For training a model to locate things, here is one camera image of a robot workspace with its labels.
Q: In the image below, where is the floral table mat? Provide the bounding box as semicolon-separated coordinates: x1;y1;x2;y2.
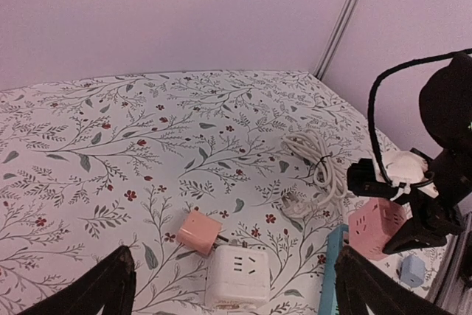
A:
0;69;458;315

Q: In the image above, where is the white cube socket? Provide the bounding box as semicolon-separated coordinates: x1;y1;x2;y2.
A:
204;246;271;311

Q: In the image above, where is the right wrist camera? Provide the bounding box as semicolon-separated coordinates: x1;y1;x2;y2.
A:
347;158;410;205

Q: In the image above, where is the small blue plug adapter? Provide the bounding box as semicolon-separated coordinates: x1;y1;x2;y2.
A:
399;255;426;288

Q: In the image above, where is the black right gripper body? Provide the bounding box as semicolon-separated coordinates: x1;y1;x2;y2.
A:
410;51;471;236

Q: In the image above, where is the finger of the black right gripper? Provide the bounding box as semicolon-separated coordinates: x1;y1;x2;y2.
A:
383;215;448;255

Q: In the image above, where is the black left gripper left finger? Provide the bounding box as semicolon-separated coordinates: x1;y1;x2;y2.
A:
21;246;136;315

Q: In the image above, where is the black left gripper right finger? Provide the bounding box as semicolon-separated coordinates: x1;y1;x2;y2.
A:
335;246;450;315

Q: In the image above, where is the pink cube socket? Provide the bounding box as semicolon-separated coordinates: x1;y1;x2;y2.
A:
348;198;407;261

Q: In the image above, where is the teal power strip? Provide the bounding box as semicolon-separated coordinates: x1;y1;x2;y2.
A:
318;224;349;315

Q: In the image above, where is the right aluminium frame post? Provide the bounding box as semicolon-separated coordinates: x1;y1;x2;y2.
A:
313;0;359;80

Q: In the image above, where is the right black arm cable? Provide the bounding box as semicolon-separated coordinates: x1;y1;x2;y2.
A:
368;48;472;187

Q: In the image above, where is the white coiled power cable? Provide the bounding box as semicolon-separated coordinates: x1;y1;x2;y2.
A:
280;131;355;220

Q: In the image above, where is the small pink plug adapter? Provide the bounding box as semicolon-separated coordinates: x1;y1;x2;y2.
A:
176;210;229;256

